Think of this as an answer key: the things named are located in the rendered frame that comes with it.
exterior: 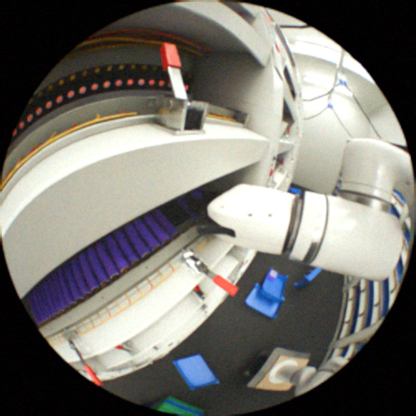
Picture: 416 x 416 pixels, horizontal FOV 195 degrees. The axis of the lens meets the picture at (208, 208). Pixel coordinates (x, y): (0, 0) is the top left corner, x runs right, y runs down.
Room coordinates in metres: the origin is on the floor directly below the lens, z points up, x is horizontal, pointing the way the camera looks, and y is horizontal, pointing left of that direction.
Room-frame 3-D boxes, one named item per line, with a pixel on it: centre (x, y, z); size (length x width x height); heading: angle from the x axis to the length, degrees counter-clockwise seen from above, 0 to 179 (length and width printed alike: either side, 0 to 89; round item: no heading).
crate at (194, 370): (-0.39, 0.08, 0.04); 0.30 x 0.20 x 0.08; 26
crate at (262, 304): (0.18, -0.48, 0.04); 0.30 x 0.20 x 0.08; 49
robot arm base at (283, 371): (-0.42, -0.43, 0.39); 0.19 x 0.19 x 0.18
